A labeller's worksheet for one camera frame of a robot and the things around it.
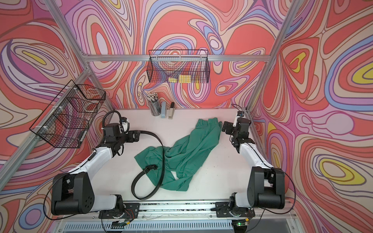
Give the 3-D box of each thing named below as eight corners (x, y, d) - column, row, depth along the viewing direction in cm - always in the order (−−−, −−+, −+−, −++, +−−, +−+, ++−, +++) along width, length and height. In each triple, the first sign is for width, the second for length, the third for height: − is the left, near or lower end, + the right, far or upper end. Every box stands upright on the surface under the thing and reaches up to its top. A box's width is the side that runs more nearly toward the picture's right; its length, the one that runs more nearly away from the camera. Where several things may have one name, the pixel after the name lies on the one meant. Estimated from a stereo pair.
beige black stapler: (169, 119, 116) (168, 114, 112) (171, 106, 126) (171, 102, 122) (173, 119, 116) (172, 115, 112) (175, 106, 126) (174, 102, 122)
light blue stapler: (161, 118, 116) (160, 113, 111) (163, 106, 125) (162, 101, 120) (165, 118, 116) (164, 113, 111) (166, 106, 125) (166, 101, 120)
